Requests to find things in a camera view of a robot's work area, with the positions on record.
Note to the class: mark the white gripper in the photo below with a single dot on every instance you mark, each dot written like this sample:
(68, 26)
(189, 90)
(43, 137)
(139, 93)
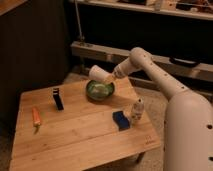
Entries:
(117, 73)

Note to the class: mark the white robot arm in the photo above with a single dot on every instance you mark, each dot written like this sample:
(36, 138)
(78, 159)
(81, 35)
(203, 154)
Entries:
(188, 127)

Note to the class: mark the green ceramic bowl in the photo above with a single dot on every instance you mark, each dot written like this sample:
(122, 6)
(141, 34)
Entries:
(99, 91)

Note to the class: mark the wooden shelf beam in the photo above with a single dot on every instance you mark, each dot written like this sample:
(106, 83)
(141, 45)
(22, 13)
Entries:
(114, 55)

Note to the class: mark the blue sponge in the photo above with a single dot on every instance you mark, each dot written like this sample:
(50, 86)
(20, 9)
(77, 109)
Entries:
(121, 120)

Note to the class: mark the metal pole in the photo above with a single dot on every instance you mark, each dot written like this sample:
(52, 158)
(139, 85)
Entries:
(81, 36)

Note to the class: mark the black rectangular block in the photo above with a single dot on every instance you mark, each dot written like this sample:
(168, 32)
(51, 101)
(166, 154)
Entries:
(56, 96)

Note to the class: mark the wooden table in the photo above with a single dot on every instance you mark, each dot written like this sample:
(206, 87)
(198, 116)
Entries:
(81, 136)

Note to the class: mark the orange carrot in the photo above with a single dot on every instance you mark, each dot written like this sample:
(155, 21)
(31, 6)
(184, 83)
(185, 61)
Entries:
(36, 117)

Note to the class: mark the black handle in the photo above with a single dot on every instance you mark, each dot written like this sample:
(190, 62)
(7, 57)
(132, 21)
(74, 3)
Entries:
(189, 64)

